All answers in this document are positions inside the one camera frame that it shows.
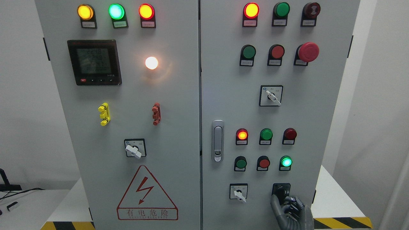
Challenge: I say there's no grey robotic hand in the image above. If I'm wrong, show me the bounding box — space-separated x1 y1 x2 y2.
270 195 314 230

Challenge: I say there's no black rotary knob switch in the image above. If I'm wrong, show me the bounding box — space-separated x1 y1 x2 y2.
272 183 291 205

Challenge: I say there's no white platform with hazard stripes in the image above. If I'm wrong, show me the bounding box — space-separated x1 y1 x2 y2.
42 167 373 230

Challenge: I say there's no red push button lower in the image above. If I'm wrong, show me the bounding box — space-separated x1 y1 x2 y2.
257 156 270 171

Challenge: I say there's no red push button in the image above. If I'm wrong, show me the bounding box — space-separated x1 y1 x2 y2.
257 156 270 171
267 44 285 66

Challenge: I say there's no green push button lower left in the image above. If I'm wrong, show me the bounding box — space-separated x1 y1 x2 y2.
234 156 247 172

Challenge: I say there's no red indicator middle right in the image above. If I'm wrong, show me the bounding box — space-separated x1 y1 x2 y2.
282 128 297 145

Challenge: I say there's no green indicator middle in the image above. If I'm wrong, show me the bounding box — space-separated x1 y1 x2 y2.
259 128 273 145

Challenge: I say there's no red lit indicator middle left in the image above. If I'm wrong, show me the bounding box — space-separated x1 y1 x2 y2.
235 128 248 145

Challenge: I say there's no grey right cabinet door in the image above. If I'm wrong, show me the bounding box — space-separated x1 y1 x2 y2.
201 0 360 230

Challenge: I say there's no grey cabinet door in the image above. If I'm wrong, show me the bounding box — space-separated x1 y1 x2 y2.
201 0 360 230
35 0 201 230

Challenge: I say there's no red electric hazard sign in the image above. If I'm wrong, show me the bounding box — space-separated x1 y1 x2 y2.
117 165 178 221

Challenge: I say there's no red emergency stop button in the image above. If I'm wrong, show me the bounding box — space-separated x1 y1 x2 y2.
293 42 320 66

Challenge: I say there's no red push button upper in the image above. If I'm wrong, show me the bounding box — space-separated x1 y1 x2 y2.
267 44 285 66

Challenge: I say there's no red terminal connector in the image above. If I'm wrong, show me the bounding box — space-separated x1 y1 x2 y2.
152 103 162 126

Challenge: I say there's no green push button upper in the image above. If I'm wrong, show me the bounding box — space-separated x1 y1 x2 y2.
240 44 257 66

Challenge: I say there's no dark red buzzer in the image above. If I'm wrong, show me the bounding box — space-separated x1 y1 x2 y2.
300 2 321 27

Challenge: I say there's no green indicator top right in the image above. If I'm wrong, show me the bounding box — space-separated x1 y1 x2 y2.
272 2 290 27

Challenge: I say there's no white glowing lamp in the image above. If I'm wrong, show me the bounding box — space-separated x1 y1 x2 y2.
145 56 159 70

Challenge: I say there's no red lit indicator top right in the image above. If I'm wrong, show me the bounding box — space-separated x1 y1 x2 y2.
242 2 260 27

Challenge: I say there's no yellow terminal connector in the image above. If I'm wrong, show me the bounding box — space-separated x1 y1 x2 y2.
98 103 111 126

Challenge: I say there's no grey left cabinet door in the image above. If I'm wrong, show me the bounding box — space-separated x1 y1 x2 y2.
35 0 201 230

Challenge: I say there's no black digital power meter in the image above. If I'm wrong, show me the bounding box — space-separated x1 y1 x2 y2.
67 39 122 86

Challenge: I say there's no red lit indicator light left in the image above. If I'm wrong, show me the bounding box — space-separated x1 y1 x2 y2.
138 3 156 28

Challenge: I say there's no green lit indicator light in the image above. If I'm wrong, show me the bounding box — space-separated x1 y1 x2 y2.
108 3 128 28

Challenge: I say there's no small white usb adapter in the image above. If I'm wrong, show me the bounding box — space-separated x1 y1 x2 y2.
6 202 19 211

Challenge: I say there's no black device with antenna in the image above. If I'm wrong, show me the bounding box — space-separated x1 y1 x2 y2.
0 169 22 192

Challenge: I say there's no yellow indicator light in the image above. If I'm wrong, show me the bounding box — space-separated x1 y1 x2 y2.
77 4 97 29

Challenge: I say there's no white selector switch lower right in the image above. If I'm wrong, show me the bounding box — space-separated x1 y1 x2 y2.
229 183 248 203

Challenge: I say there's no white selector switch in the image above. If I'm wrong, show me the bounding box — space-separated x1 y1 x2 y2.
259 85 283 107
229 183 248 203

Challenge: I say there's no silver door handle lock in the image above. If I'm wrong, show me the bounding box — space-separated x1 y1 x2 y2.
212 120 225 163

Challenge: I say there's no white selector switch upper right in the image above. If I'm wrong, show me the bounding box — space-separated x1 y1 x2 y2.
259 85 283 107

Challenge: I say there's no white selector switch left door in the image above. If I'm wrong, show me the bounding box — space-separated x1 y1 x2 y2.
124 138 147 159

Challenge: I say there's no black cable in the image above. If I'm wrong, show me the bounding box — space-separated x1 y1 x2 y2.
0 188 45 202

